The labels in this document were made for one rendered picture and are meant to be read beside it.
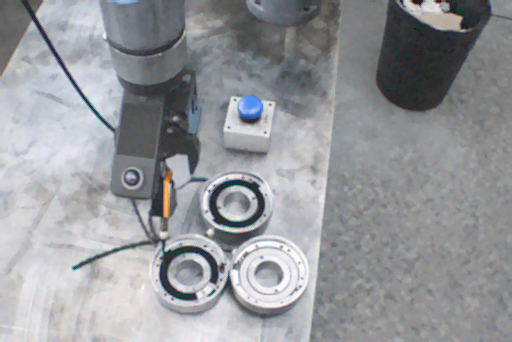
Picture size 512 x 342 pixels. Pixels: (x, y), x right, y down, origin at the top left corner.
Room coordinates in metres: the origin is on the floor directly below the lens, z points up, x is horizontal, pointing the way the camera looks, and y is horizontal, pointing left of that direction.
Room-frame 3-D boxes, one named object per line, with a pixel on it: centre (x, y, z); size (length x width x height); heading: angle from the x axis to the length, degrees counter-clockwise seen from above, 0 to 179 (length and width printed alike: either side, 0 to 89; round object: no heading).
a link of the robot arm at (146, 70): (0.39, 0.11, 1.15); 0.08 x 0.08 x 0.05
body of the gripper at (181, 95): (0.40, 0.11, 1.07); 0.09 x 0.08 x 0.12; 177
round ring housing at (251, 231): (0.41, 0.02, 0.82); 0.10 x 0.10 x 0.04
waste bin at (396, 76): (1.45, -0.55, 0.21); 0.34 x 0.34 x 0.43
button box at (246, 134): (0.57, 0.01, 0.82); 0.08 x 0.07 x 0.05; 175
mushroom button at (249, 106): (0.56, 0.01, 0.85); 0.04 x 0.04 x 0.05
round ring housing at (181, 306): (0.30, 0.08, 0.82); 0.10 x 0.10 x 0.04
